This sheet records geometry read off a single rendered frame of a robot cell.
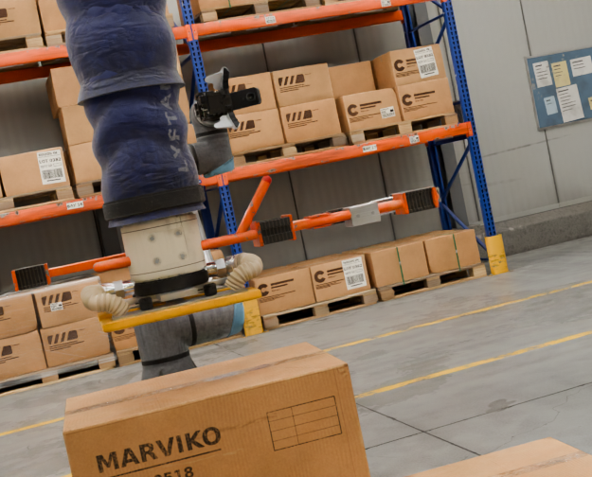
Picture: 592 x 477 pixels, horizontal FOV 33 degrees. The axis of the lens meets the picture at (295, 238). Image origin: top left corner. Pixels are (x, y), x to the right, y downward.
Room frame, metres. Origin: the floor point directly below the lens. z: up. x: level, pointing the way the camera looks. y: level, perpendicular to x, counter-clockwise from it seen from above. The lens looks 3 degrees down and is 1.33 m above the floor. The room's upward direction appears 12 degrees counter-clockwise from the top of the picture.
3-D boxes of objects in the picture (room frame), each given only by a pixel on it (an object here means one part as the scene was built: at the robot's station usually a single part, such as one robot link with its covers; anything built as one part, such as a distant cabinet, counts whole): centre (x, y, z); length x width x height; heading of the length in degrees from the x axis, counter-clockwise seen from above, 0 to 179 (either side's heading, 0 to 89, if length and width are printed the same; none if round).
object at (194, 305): (2.13, 0.27, 1.14); 0.34 x 0.10 x 0.05; 103
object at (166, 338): (3.07, 0.46, 0.99); 0.17 x 0.15 x 0.18; 112
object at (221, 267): (2.22, 0.29, 1.18); 0.34 x 0.25 x 0.06; 103
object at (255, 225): (2.28, 0.05, 1.24); 0.10 x 0.08 x 0.06; 13
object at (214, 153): (2.79, 0.18, 1.46); 0.12 x 0.09 x 0.12; 112
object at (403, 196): (2.35, -0.29, 1.24); 0.08 x 0.07 x 0.05; 103
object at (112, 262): (2.38, 0.13, 1.24); 0.93 x 0.30 x 0.04; 103
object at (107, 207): (2.22, 0.29, 1.36); 0.23 x 0.23 x 0.04
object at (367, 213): (2.32, -0.16, 1.23); 0.07 x 0.07 x 0.04; 13
